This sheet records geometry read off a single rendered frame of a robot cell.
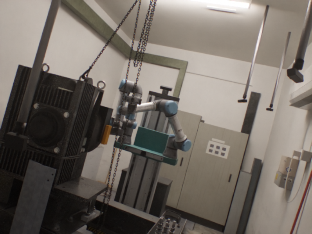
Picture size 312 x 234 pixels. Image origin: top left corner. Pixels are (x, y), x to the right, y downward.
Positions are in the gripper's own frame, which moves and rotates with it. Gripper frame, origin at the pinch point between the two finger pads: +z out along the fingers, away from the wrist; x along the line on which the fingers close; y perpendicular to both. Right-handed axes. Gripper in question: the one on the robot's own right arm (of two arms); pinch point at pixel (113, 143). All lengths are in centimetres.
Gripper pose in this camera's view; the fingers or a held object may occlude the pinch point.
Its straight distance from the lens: 241.2
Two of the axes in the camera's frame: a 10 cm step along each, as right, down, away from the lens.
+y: 0.5, 4.5, 8.9
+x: -9.8, -1.3, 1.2
